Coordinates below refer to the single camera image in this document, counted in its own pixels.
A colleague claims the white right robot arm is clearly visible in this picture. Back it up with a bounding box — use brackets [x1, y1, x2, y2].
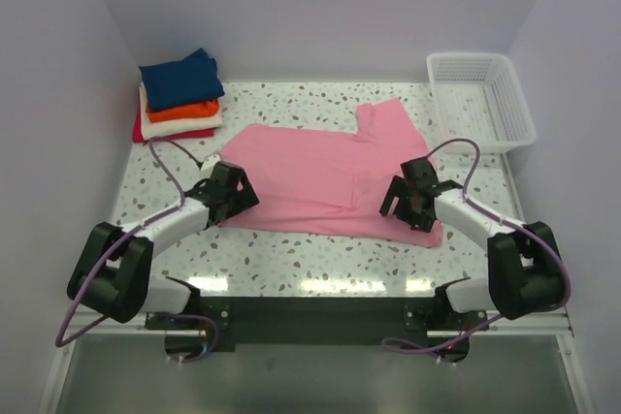
[379, 158, 570, 330]

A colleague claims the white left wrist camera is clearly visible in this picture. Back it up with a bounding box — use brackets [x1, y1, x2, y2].
[200, 153, 220, 176]

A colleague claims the pink t shirt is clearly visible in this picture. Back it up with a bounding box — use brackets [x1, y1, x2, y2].
[220, 99, 443, 247]

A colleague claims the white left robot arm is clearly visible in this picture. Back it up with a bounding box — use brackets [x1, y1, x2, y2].
[67, 161, 259, 329]

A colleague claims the folded orange t shirt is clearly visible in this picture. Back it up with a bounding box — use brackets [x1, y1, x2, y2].
[146, 100, 219, 123]

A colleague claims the folded cream white t shirt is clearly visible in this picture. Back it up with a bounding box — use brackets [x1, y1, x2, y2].
[138, 83, 223, 139]

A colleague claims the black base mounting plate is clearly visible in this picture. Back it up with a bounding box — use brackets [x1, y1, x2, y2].
[145, 297, 487, 354]

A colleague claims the white plastic basket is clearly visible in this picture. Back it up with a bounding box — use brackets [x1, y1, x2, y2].
[426, 52, 537, 154]

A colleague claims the aluminium rail frame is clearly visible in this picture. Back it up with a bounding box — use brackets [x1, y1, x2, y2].
[43, 151, 593, 414]

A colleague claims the folded crimson red t shirt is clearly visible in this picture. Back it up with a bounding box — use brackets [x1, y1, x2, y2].
[132, 111, 215, 143]

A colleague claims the folded navy blue t shirt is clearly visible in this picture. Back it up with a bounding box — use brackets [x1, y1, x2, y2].
[140, 48, 225, 111]

